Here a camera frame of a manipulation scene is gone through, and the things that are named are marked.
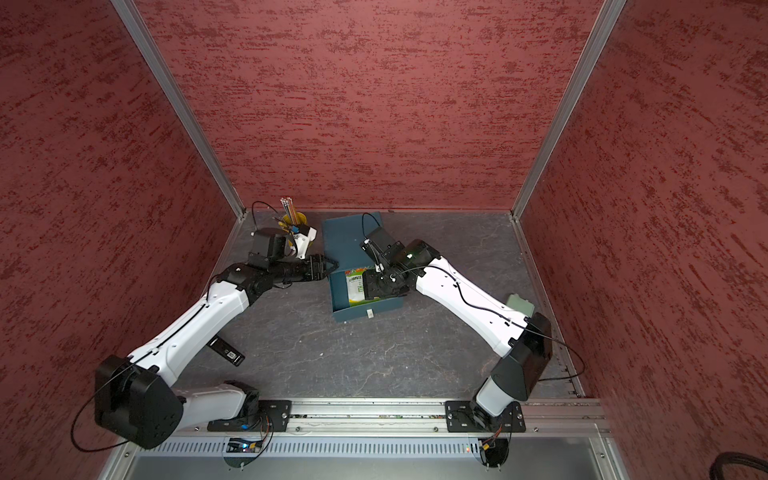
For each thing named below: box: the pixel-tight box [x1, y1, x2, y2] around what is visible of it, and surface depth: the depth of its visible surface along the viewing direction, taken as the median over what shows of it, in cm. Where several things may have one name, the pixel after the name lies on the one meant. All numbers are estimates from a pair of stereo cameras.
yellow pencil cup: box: [283, 212, 308, 225], surface depth 107 cm
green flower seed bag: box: [345, 268, 374, 307], surface depth 83 cm
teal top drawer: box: [329, 270, 404, 323], surface depth 75 cm
